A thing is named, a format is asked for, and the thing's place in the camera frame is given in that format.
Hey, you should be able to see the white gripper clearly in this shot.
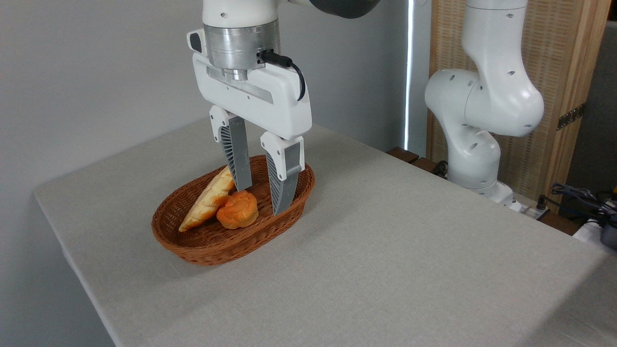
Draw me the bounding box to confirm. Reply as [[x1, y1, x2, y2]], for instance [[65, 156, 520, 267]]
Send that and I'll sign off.
[[192, 52, 313, 216]]

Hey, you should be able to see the long golden bread loaf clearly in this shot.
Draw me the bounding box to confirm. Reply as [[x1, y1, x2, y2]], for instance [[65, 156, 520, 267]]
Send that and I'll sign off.
[[178, 165, 236, 233]]

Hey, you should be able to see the round orange bread bun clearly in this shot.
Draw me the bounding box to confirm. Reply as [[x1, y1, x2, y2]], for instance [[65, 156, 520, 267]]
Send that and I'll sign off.
[[216, 190, 259, 230]]

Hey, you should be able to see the brown wicker oval basket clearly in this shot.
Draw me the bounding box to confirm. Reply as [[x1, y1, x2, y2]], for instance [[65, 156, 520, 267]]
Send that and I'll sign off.
[[151, 154, 316, 267]]

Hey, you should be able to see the dark wooden furniture edge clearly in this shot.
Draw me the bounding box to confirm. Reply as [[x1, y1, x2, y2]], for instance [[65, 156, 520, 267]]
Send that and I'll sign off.
[[387, 147, 448, 178]]

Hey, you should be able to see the grey linen tablecloth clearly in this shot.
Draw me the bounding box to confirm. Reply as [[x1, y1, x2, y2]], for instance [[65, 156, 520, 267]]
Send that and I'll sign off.
[[33, 110, 617, 347]]

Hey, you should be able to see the metal screen hinge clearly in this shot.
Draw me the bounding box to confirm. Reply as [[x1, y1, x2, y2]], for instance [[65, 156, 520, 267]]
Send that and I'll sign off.
[[557, 103, 587, 131]]

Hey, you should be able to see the dark grey device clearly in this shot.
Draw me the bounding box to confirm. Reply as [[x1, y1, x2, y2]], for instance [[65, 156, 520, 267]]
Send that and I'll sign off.
[[600, 216, 617, 251]]

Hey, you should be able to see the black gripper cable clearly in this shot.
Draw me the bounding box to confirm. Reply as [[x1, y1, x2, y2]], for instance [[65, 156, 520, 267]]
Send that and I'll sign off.
[[258, 50, 307, 102]]

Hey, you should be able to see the black cable bundle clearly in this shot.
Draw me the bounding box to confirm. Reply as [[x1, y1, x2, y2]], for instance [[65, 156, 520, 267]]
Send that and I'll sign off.
[[551, 183, 617, 218]]

